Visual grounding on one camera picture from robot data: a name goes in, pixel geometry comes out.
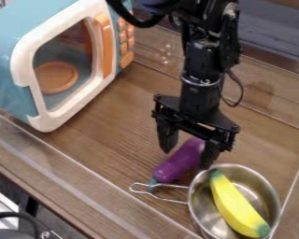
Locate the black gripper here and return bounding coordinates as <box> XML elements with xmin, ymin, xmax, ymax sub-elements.
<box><xmin>152</xmin><ymin>74</ymin><xmax>241</xmax><ymax>170</ymax></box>

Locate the purple toy eggplant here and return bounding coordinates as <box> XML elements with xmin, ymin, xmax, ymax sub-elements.
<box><xmin>148</xmin><ymin>137</ymin><xmax>206</xmax><ymax>185</ymax></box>

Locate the silver pot with wire handle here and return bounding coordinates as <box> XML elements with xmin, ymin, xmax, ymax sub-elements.
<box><xmin>130</xmin><ymin>163</ymin><xmax>281</xmax><ymax>239</ymax></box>

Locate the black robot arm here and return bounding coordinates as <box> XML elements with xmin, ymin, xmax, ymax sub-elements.
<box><xmin>140</xmin><ymin>0</ymin><xmax>241</xmax><ymax>169</ymax></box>

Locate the yellow toy vegetable piece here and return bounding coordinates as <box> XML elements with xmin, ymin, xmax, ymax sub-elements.
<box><xmin>210</xmin><ymin>170</ymin><xmax>271</xmax><ymax>238</ymax></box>

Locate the clear acrylic front barrier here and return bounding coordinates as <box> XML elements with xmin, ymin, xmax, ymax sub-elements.
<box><xmin>0</xmin><ymin>114</ymin><xmax>201</xmax><ymax>239</ymax></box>

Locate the blue toy microwave oven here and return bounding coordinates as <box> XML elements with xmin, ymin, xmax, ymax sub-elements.
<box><xmin>0</xmin><ymin>0</ymin><xmax>136</xmax><ymax>132</ymax></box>

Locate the black cable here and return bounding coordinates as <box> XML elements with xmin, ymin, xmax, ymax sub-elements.
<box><xmin>104</xmin><ymin>0</ymin><xmax>170</xmax><ymax>29</ymax></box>

